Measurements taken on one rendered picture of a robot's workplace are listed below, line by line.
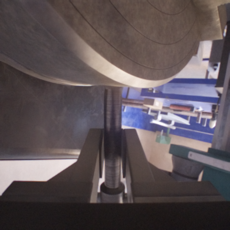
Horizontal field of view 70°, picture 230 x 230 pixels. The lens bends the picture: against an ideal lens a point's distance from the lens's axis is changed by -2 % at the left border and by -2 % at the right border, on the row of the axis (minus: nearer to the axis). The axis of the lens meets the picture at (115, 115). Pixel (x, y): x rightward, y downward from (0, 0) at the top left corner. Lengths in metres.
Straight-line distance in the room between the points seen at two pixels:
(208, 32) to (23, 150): 0.29
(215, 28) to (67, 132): 0.27
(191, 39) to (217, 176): 1.00
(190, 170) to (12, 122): 0.91
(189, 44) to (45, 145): 0.25
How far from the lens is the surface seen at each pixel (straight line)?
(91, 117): 0.35
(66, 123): 0.32
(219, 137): 1.16
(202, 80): 1.96
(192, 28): 0.19
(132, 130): 0.15
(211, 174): 1.14
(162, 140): 6.80
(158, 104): 2.27
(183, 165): 1.01
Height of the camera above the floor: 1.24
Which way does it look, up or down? 2 degrees down
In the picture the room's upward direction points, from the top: 167 degrees counter-clockwise
